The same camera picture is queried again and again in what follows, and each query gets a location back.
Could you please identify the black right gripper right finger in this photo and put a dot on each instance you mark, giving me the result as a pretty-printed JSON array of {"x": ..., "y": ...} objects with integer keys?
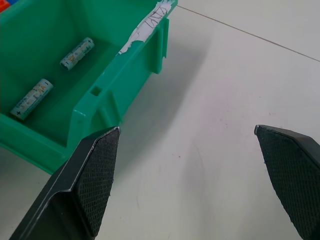
[{"x": 287, "y": 175}]

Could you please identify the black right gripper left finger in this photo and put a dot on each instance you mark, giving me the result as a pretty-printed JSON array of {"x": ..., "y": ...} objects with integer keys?
[{"x": 82, "y": 185}]

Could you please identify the green plastic bin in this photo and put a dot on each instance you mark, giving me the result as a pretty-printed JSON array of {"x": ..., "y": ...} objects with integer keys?
[{"x": 50, "y": 45}]

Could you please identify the pale blue AA battery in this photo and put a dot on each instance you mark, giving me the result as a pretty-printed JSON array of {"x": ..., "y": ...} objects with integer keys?
[
  {"x": 32, "y": 99},
  {"x": 77, "y": 53}
]

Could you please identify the torn white paper label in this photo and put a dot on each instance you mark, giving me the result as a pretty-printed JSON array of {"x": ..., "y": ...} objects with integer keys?
[{"x": 147, "y": 25}]

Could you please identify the red object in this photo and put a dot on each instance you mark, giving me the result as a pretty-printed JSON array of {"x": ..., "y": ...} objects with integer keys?
[{"x": 3, "y": 5}]

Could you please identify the blue object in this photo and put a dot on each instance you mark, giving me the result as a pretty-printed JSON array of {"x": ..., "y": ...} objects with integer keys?
[{"x": 10, "y": 1}]

